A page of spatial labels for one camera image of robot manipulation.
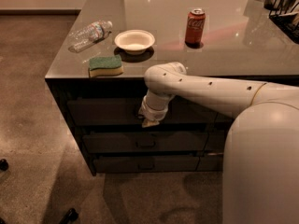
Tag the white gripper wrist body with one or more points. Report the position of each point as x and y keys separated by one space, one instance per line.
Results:
x=150 y=112

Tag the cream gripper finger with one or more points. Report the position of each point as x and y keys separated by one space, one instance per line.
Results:
x=146 y=123

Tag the dark drawer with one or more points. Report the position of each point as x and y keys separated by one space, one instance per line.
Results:
x=144 y=142
x=141 y=164
x=210 y=164
x=220 y=118
x=215 y=141
x=123 y=111

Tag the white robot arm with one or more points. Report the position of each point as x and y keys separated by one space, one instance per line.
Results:
x=261 y=157

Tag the dark drawer cabinet counter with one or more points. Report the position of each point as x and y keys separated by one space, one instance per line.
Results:
x=238 y=41

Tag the green yellow sponge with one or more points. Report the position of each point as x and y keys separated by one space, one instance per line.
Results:
x=105 y=66

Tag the white paper bowl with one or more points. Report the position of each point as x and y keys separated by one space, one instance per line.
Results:
x=134 y=42

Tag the red cola can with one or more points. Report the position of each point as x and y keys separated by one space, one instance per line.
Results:
x=195 y=26

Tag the clear plastic water bottle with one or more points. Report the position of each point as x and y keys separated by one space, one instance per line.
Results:
x=89 y=35

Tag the black object on floor bottom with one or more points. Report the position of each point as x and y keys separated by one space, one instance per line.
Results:
x=70 y=216

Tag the black object on floor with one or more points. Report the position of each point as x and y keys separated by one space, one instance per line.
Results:
x=70 y=216
x=3 y=165

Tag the black object on floor left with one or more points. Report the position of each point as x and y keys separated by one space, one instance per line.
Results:
x=3 y=165

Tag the black wire rack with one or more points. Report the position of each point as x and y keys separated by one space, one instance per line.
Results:
x=285 y=15

